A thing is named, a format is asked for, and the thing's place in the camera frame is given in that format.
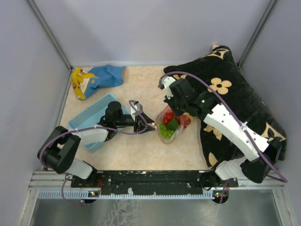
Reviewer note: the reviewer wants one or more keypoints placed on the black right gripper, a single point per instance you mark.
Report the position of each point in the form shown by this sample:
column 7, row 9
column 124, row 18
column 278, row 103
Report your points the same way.
column 169, row 102

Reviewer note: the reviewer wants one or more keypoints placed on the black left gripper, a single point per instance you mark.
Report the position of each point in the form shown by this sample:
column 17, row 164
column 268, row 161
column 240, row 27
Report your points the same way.
column 136, row 124

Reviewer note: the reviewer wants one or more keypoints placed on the green grape bunch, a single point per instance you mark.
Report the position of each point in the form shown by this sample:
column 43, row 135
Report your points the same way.
column 164, row 132

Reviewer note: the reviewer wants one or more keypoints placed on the clear zip bag orange zipper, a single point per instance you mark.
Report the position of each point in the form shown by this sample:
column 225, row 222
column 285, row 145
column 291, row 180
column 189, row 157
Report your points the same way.
column 176, row 124

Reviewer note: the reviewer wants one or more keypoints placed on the red strawberry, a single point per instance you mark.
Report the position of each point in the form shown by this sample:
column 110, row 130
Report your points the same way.
column 169, row 115
column 186, row 120

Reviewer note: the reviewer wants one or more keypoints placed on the light blue plastic basket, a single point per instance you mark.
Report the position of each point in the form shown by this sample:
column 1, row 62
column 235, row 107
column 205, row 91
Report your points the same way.
column 92, row 116

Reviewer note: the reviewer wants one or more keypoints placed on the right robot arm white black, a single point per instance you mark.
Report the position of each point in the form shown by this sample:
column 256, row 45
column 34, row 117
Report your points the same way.
column 259, row 153

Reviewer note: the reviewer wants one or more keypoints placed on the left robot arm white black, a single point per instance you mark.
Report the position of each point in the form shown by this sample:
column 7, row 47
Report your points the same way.
column 59, row 150

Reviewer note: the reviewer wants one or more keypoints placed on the black floral pillow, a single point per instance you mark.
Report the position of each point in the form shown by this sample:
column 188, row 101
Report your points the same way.
column 219, row 70

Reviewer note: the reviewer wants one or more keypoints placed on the blue cloth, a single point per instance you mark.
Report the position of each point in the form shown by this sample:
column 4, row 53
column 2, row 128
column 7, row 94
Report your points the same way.
column 105, row 77

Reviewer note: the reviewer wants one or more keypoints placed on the yellow pikachu plush toy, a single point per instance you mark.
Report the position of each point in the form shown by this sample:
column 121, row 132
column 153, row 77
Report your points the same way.
column 80, row 80

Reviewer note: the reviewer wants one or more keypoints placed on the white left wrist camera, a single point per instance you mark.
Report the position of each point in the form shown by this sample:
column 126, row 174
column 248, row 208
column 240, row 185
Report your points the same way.
column 135, row 108

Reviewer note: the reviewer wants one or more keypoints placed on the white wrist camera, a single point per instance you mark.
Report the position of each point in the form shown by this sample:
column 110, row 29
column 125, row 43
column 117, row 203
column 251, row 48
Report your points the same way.
column 135, row 108
column 167, row 81

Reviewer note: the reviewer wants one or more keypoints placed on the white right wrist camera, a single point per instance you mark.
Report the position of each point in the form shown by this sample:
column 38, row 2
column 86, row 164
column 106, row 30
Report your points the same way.
column 167, row 81

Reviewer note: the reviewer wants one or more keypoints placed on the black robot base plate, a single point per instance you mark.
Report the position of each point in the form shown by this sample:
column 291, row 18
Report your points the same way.
column 173, row 182

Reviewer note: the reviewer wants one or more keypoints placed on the grey slotted cable duct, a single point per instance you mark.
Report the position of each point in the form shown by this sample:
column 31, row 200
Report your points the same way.
column 90, row 195

